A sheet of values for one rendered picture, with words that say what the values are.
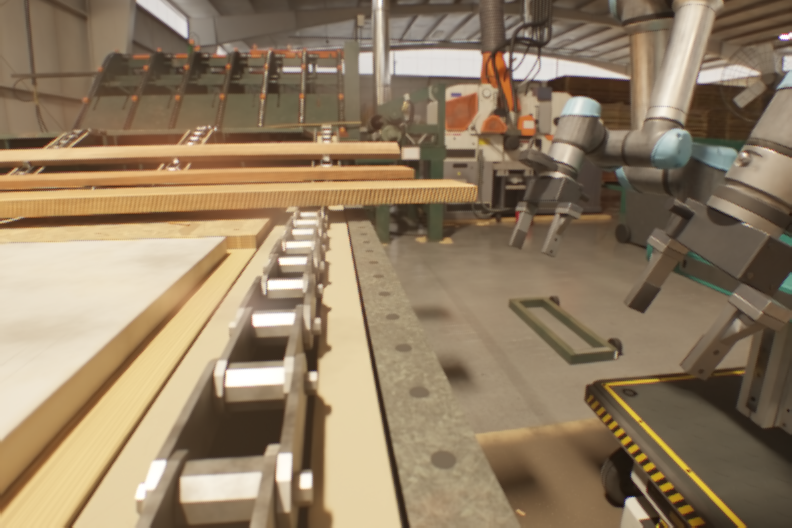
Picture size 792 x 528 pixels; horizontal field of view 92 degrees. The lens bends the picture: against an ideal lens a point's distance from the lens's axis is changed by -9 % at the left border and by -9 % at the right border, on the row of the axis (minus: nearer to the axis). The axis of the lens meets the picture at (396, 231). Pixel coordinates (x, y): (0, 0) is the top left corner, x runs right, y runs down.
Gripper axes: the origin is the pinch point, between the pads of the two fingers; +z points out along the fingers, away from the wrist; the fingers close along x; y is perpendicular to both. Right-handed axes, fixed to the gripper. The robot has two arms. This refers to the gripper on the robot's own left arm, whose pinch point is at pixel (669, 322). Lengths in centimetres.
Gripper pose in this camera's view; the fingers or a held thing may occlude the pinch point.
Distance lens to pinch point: 56.0
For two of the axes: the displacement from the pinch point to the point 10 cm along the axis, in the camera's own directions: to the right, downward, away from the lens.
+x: -0.6, 3.3, -9.4
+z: -3.9, 8.6, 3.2
